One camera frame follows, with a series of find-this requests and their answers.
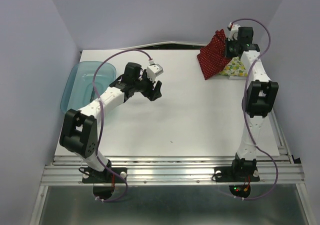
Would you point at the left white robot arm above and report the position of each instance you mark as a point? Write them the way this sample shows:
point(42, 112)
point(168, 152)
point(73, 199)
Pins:
point(79, 133)

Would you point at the teal plastic bin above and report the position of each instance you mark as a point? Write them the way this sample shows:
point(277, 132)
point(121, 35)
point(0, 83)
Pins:
point(78, 91)

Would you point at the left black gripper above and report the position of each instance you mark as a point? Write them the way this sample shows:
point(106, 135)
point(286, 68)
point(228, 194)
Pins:
point(152, 96)

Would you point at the aluminium rail frame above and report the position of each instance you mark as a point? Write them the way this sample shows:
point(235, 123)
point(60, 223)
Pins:
point(171, 149)

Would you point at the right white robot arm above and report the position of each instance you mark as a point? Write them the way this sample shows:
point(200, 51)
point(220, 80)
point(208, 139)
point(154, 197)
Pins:
point(258, 100)

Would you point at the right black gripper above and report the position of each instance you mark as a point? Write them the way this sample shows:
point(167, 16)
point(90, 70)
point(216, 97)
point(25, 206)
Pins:
point(228, 53)

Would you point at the red polka dot skirt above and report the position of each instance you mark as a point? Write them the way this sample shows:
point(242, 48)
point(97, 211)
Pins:
point(211, 58)

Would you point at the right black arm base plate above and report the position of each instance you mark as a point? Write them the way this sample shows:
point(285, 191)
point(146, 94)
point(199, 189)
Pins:
point(226, 174)

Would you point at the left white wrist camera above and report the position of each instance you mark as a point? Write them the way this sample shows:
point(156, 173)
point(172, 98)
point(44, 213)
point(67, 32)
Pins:
point(153, 71)

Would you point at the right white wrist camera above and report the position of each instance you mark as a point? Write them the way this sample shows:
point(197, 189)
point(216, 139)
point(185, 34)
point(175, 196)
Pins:
point(233, 29)

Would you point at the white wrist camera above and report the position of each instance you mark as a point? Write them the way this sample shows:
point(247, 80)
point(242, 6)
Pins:
point(233, 29)
point(153, 71)

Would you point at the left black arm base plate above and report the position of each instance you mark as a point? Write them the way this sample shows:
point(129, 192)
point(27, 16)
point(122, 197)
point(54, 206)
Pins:
point(91, 176)

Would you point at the lemon print folded skirt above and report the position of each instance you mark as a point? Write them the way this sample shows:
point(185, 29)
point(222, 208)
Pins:
point(234, 68)

